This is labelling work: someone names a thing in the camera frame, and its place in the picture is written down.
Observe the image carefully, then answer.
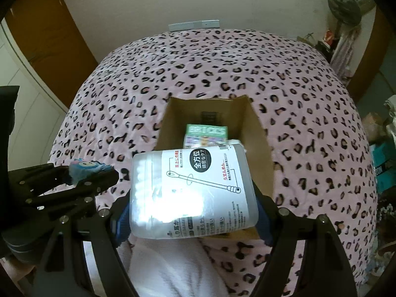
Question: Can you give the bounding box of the brown wooden door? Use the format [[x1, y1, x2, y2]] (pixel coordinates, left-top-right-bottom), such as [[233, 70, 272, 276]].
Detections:
[[5, 0, 101, 109]]

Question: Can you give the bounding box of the dark standing fan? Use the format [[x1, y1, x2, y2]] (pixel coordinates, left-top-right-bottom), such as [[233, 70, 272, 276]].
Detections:
[[327, 0, 362, 38]]

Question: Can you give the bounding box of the grey wall device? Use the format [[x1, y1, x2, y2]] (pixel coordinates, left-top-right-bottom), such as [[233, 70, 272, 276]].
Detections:
[[168, 20, 221, 32]]

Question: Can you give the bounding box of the brown cardboard box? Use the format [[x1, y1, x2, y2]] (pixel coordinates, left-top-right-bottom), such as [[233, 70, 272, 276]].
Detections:
[[153, 96, 276, 241]]

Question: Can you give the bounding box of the red white small item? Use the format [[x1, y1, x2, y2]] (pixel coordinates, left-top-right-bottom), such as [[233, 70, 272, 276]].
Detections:
[[321, 30, 337, 50]]

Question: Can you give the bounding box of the pile of pale clothes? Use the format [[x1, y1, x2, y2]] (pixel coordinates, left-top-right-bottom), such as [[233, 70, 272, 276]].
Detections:
[[383, 95, 396, 140]]

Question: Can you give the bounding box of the white fleece cloth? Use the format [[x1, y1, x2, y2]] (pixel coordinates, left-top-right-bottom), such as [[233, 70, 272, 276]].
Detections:
[[124, 236, 231, 297]]

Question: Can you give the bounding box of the patterned hanging cloth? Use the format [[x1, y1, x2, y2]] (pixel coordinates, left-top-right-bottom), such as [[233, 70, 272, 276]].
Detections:
[[330, 25, 361, 81]]

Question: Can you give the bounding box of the clear cotton swab container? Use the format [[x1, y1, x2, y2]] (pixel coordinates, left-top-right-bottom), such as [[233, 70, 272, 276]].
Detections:
[[129, 143, 259, 241]]

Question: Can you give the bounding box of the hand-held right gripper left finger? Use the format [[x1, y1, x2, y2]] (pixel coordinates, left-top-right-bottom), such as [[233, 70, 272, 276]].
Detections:
[[32, 196, 134, 297]]

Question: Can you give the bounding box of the green printed packet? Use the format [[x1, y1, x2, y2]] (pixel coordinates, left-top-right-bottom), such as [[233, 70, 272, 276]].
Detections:
[[182, 123, 229, 149]]

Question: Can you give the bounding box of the teal storage box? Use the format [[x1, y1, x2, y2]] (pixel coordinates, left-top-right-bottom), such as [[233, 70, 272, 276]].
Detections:
[[369, 143, 396, 194]]

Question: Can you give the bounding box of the small blue figure toy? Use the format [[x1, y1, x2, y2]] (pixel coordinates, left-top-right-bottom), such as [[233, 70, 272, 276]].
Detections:
[[67, 160, 116, 184]]

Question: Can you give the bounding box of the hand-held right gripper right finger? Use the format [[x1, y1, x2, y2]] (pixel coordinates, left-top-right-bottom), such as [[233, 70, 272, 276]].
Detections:
[[254, 188, 357, 297]]

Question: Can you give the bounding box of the pink leopard print blanket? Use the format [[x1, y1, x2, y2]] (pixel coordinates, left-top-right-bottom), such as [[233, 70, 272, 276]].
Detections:
[[49, 28, 380, 290]]

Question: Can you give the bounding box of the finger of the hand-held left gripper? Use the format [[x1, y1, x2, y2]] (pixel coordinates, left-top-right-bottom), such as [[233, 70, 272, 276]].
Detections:
[[25, 170, 120, 224], [7, 162, 71, 198]]

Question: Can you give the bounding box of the white wardrobe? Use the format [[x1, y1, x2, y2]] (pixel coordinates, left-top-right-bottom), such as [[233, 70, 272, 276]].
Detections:
[[0, 18, 69, 174]]

